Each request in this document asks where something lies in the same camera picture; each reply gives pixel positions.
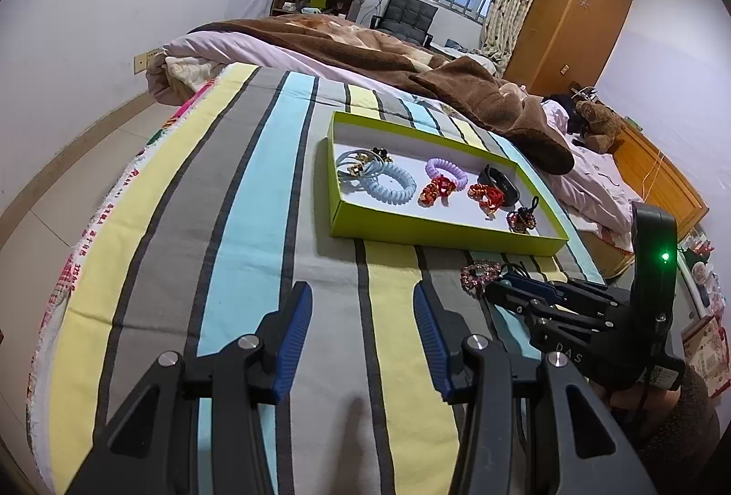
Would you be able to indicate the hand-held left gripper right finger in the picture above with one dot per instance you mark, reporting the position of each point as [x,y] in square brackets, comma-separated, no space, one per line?
[428,326]

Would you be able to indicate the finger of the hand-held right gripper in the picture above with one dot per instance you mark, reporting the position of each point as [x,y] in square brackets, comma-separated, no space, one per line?
[542,285]
[562,326]

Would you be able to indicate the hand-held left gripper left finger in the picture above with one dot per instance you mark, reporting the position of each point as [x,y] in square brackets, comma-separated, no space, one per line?
[294,326]

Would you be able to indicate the orange red knot ornament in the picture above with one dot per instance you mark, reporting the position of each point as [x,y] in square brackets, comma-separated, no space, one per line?
[485,195]

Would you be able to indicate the lime green shallow box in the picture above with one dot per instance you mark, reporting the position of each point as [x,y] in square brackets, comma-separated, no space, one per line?
[365,221]

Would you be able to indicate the red and gold beaded ornament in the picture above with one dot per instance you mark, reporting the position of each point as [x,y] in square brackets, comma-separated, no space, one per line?
[437,191]

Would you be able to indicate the person's right forearm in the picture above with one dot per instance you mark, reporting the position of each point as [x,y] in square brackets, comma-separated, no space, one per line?
[685,432]

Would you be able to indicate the orange wooden bed board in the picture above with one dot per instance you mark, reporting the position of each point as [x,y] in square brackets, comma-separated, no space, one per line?
[657,181]

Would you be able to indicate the red patterned box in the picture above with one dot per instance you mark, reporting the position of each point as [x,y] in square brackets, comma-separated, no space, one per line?
[711,352]

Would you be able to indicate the black wrist band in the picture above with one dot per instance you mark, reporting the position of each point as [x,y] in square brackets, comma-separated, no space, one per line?
[505,181]

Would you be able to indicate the striped bed sheet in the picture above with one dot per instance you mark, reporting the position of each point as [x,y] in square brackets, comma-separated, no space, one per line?
[171,255]

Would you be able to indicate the brown teddy bear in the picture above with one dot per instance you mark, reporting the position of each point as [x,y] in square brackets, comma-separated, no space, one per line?
[599,124]

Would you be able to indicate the dark clothing pile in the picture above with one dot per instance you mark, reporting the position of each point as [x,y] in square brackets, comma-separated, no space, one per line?
[562,107]

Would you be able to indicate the black and gold hair clip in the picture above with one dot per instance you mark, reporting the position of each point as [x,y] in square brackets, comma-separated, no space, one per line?
[381,152]

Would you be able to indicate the brown fleece blanket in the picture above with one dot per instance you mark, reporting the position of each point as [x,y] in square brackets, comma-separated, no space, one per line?
[474,84]

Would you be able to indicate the orange wooden wardrobe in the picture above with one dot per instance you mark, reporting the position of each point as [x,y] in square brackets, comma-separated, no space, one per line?
[571,27]

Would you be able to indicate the patterned curtain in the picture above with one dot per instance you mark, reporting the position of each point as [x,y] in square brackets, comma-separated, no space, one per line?
[511,10]

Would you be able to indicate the black office chair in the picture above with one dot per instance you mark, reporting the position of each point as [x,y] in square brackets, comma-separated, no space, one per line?
[408,15]

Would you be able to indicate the wooden desk with shelves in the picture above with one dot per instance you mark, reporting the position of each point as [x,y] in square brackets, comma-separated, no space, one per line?
[320,1]

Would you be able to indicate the wall socket plate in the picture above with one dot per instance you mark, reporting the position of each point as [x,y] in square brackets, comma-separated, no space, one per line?
[147,60]

